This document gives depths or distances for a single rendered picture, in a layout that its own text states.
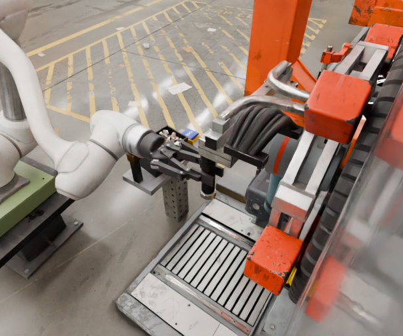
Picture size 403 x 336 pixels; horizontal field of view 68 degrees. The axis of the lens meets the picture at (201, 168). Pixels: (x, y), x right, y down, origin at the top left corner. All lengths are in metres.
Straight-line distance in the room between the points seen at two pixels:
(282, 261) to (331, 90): 0.29
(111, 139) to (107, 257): 0.89
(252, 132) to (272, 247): 0.22
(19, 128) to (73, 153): 0.64
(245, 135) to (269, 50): 0.67
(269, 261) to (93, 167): 0.53
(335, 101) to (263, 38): 0.78
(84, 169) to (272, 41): 0.80
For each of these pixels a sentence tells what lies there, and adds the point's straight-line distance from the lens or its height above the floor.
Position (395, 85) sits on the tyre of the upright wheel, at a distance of 0.54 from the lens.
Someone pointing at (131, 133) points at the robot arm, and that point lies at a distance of 0.85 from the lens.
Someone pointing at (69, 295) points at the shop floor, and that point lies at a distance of 1.60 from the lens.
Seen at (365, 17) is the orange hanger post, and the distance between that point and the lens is 3.11.
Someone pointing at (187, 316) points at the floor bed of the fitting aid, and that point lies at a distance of 1.37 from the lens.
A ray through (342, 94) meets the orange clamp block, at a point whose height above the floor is 1.15.
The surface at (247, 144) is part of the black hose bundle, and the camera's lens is 0.59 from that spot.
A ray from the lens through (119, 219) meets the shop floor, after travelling 1.77.
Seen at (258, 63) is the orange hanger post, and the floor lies 0.86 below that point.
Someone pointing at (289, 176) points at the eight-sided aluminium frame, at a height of 0.99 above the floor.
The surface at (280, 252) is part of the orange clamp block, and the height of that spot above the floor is 0.88.
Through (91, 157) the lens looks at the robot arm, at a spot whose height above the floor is 0.83.
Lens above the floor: 1.36
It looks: 43 degrees down
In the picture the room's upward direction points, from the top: straight up
